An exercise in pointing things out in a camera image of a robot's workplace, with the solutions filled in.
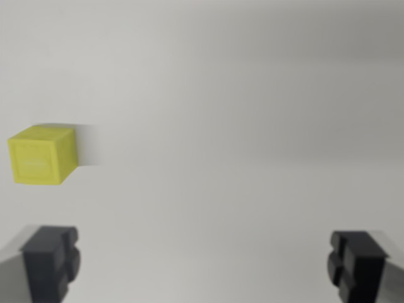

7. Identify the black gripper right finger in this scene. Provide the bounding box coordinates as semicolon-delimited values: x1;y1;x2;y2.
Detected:
327;230;404;303

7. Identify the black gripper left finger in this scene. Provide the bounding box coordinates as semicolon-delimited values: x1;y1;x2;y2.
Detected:
0;224;81;303

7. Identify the yellow soft cube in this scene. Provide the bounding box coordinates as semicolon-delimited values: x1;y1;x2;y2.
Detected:
6;124;80;186

